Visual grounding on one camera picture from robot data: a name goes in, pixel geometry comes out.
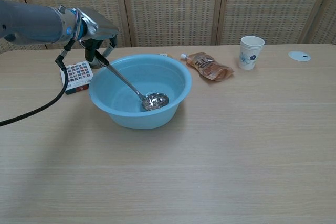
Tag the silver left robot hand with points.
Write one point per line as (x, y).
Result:
(95, 27)

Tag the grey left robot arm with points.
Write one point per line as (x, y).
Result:
(34, 23)

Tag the light blue plastic basin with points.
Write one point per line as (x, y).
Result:
(157, 77)

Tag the colourful patterned card box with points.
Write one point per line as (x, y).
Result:
(78, 76)

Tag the small white yellow packet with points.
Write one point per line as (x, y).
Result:
(165, 55)

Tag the woven bamboo folding screen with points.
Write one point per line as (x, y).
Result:
(183, 9)

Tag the brown spouted drink pouch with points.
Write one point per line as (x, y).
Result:
(208, 68)

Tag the white paper cup blue flower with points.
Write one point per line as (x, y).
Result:
(250, 53)

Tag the white round lid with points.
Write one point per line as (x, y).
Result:
(299, 56)

